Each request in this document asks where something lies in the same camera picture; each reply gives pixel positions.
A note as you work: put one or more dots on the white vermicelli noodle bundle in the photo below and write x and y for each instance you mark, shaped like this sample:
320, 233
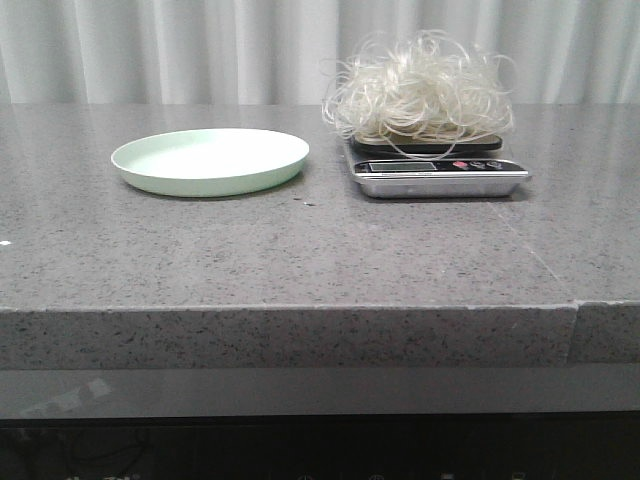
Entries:
426, 87

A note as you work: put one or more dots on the silver digital kitchen scale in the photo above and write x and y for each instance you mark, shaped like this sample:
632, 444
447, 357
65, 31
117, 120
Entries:
405, 168

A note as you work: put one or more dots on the pale green round plate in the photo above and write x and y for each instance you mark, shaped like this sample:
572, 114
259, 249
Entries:
211, 162

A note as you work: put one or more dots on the white pleated curtain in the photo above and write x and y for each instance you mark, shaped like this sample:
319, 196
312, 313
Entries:
285, 52

